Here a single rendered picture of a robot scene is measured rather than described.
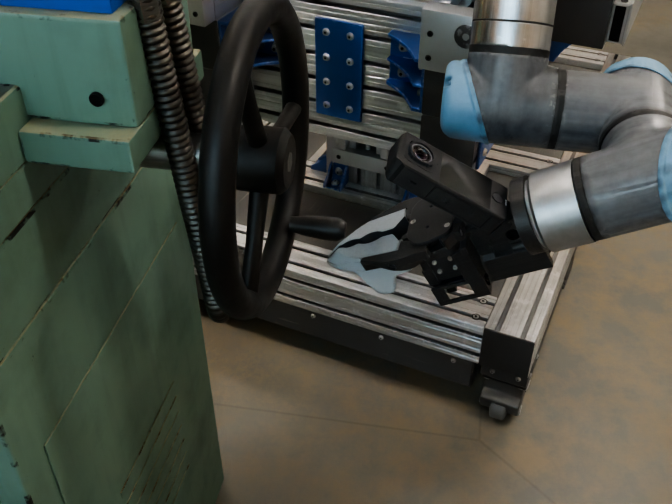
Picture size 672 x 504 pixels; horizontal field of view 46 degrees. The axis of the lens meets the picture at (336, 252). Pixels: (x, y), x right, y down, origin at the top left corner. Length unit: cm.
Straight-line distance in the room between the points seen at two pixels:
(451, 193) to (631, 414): 103
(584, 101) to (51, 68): 45
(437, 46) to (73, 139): 63
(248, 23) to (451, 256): 27
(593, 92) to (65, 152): 46
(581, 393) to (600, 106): 98
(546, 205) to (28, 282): 44
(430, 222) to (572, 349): 104
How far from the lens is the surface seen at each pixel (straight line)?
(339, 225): 79
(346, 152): 160
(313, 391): 159
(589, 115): 76
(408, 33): 131
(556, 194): 69
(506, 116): 75
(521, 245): 74
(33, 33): 66
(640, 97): 76
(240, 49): 61
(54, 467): 83
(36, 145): 68
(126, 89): 64
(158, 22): 65
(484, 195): 71
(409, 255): 72
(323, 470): 147
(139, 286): 94
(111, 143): 65
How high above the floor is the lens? 118
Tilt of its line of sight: 38 degrees down
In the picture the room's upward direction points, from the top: straight up
